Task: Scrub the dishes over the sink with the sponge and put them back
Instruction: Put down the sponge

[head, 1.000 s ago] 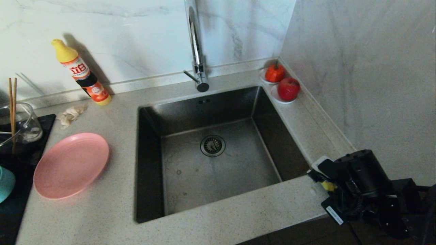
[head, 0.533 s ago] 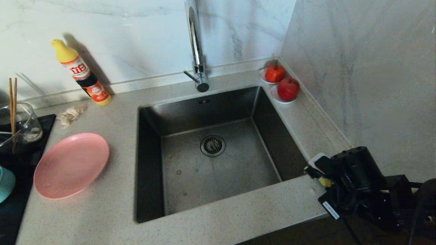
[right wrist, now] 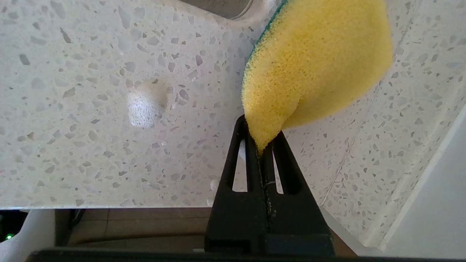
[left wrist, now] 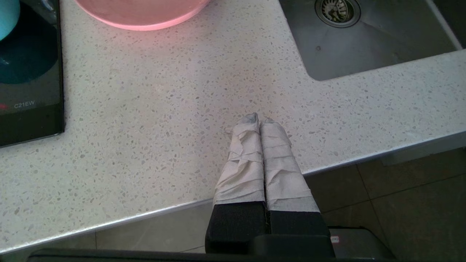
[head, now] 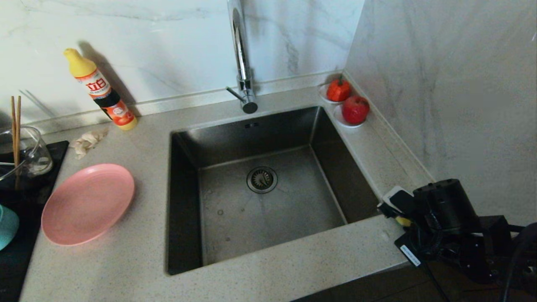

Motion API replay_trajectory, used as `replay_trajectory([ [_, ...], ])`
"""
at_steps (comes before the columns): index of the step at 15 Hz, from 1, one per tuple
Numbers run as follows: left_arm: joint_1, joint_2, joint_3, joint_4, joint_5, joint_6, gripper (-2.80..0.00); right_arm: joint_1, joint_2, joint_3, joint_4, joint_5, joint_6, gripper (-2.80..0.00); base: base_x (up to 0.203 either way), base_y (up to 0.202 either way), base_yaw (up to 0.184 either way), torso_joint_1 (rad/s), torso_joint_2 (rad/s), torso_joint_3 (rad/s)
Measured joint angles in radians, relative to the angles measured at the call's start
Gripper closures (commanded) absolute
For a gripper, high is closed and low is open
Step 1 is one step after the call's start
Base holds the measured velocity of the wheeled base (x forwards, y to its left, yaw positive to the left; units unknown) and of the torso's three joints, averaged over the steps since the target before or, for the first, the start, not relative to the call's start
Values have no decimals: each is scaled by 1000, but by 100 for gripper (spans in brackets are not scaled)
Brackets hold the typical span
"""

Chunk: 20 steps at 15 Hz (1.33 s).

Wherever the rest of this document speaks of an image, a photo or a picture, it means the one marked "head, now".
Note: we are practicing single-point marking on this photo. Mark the chrome faucet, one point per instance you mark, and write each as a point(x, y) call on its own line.
point(241, 50)

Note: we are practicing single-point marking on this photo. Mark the red apple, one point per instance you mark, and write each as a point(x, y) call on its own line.
point(355, 110)

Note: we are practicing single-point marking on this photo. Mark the red tomato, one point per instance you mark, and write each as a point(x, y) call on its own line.
point(338, 90)

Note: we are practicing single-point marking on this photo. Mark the orange dish soap bottle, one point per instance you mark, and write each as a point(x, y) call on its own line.
point(100, 89)

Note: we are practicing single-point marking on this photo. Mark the brown wooden chopstick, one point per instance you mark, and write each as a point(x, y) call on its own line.
point(14, 126)

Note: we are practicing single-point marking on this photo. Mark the stainless steel sink basin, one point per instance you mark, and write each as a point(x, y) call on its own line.
point(268, 222)

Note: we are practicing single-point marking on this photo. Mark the black cooktop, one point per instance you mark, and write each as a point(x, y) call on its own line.
point(21, 260)

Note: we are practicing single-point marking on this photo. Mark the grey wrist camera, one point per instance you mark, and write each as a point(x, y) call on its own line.
point(396, 201)

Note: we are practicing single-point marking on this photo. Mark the crumpled paper scrap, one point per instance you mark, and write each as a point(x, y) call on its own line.
point(88, 141)

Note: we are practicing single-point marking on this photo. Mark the clear glass bowl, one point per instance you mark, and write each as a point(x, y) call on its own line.
point(33, 155)

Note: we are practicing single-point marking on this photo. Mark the pink plate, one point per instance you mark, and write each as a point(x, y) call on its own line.
point(88, 203)

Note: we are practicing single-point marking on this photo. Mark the yellow green sponge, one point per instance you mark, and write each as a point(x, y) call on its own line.
point(403, 221)

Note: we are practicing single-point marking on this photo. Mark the round metal drain strainer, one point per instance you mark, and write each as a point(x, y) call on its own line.
point(261, 179)

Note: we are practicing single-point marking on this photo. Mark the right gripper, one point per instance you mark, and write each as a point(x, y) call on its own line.
point(423, 247)

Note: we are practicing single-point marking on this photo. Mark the teal bowl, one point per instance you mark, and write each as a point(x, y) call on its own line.
point(7, 226)

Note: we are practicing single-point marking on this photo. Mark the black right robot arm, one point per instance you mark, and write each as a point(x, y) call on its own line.
point(470, 226)

